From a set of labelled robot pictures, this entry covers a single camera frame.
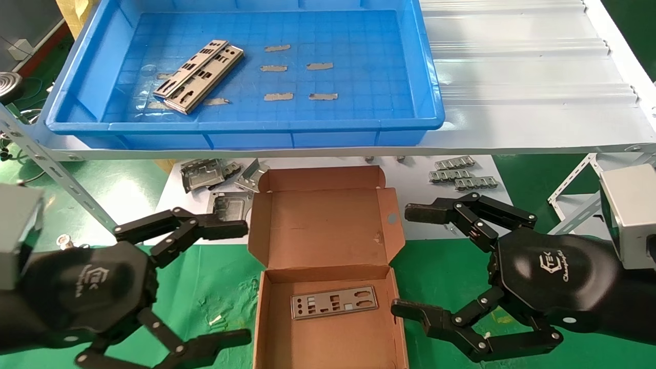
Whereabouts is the metal I/O shield plate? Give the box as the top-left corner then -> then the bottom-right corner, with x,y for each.
163,45 -> 245,115
291,285 -> 379,320
153,39 -> 230,99

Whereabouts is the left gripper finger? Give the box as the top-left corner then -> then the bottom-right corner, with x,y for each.
75,307 -> 253,369
113,207 -> 250,269

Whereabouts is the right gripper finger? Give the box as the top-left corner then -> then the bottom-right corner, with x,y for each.
404,192 -> 538,253
391,285 -> 564,363

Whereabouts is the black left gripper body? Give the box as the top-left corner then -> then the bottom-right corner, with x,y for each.
0,241 -> 159,355

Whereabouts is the perforated metal angle brace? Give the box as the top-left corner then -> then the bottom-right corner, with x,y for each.
547,151 -> 656,236

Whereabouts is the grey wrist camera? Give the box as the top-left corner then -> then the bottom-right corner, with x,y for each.
599,164 -> 656,271
0,186 -> 46,293

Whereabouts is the brown open cardboard box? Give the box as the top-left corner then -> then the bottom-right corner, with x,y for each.
248,165 -> 409,369

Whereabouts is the green cloth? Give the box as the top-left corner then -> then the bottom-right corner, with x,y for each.
0,240 -> 656,369

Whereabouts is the white paper sheet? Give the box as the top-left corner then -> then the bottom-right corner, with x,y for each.
154,155 -> 515,247

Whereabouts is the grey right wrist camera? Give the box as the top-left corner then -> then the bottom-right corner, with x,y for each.
599,164 -> 656,271

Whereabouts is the silver binder clip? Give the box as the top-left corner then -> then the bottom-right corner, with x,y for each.
56,233 -> 90,252

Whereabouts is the angled metal plate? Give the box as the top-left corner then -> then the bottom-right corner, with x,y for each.
234,158 -> 271,194

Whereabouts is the black round ribbed disc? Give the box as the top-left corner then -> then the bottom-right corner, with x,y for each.
0,72 -> 25,103

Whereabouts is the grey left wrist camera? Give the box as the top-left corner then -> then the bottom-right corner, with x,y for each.
0,186 -> 46,293

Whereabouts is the small white box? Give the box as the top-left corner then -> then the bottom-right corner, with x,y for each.
8,38 -> 34,60

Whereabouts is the white metal shelf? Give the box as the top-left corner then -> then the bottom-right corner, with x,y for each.
20,0 -> 656,160

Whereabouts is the large bent metal bracket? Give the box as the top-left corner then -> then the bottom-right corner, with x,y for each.
180,158 -> 227,193

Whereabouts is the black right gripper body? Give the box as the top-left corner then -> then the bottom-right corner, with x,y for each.
488,228 -> 656,345

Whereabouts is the blue plastic tray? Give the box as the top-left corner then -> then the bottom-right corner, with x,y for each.
45,0 -> 445,150

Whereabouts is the toothed metal connector shield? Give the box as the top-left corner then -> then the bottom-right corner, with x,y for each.
429,170 -> 473,183
455,176 -> 499,192
435,156 -> 476,171

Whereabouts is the square metal frame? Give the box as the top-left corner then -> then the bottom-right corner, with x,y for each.
211,191 -> 253,222

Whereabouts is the perforated metal shelf upright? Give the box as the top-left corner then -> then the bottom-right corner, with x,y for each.
0,102 -> 121,230

